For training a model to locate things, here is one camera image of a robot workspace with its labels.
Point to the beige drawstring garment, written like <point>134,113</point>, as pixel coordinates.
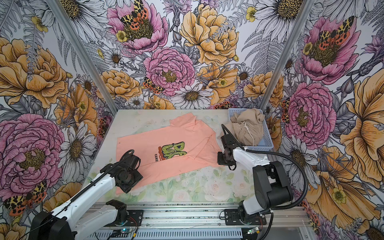
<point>247,127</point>

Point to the left aluminium corner post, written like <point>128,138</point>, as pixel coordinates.
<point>76,42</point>

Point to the aluminium corner post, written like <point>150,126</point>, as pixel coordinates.
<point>76,42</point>
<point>303,16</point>

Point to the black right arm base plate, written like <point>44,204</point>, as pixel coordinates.
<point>236,217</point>

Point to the light blue plastic basket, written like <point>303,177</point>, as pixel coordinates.
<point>266,142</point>

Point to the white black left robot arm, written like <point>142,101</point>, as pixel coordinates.
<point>67,222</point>

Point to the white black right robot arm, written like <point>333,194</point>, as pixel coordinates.
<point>271,185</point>

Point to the right aluminium corner post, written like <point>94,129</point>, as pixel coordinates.
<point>303,16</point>

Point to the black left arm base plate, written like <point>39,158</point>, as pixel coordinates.
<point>132,217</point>

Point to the pink graphic t-shirt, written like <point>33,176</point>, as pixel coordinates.
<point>186,145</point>

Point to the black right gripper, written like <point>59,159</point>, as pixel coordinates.
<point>221,162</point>

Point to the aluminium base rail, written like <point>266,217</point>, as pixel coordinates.
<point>205,221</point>

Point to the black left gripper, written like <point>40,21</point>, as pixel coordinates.
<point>137,178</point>

